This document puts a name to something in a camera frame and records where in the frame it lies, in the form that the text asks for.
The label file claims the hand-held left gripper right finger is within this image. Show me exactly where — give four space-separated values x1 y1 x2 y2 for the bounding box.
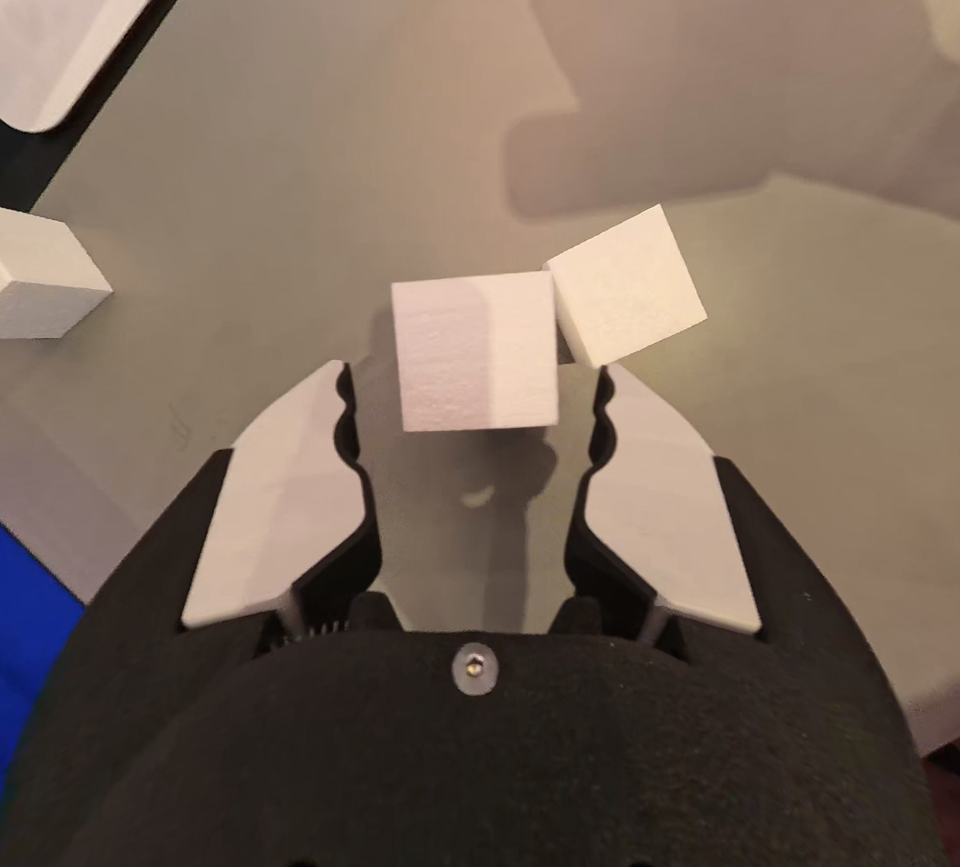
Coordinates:
567 363 764 649

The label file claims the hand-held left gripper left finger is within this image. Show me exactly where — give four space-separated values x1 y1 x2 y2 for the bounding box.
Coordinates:
180 359 382 649

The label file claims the white foam cube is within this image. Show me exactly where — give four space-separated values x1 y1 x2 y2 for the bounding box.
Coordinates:
543 203 708 369
0 210 115 342
390 270 561 433

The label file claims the blue plastic bin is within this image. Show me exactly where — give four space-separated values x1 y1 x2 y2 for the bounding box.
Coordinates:
0 522 85 771

